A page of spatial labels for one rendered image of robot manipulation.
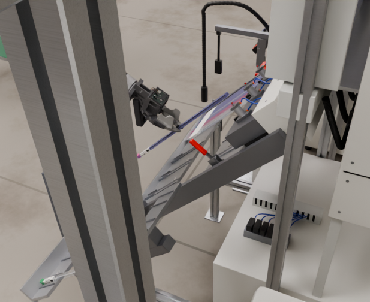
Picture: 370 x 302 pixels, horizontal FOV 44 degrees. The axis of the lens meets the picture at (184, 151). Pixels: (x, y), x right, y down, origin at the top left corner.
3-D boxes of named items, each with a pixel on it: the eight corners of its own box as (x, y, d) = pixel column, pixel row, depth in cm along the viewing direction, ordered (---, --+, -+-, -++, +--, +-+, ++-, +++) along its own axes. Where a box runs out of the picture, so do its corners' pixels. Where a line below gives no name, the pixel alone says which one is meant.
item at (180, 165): (141, 217, 162) (134, 211, 162) (211, 117, 207) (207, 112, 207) (171, 201, 149) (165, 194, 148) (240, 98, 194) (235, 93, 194)
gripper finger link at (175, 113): (187, 120, 151) (165, 105, 151) (180, 130, 156) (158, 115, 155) (191, 115, 153) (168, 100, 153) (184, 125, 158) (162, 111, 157)
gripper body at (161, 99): (161, 108, 147) (131, 86, 147) (152, 124, 153) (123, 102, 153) (171, 96, 152) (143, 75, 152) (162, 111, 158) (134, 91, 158)
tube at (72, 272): (42, 284, 140) (39, 282, 140) (45, 281, 141) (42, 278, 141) (137, 256, 106) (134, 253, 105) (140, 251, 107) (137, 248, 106)
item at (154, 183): (144, 223, 164) (130, 210, 162) (213, 123, 209) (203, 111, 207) (146, 222, 163) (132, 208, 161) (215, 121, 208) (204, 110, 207)
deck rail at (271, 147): (141, 227, 162) (129, 216, 161) (144, 223, 164) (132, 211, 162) (294, 150, 112) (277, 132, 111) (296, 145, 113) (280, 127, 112)
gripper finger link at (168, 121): (182, 127, 148) (159, 110, 149) (174, 138, 153) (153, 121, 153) (186, 123, 150) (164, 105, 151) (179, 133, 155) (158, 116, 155)
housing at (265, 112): (286, 154, 117) (250, 114, 114) (326, 66, 150) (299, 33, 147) (311, 141, 111) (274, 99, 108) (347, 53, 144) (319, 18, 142)
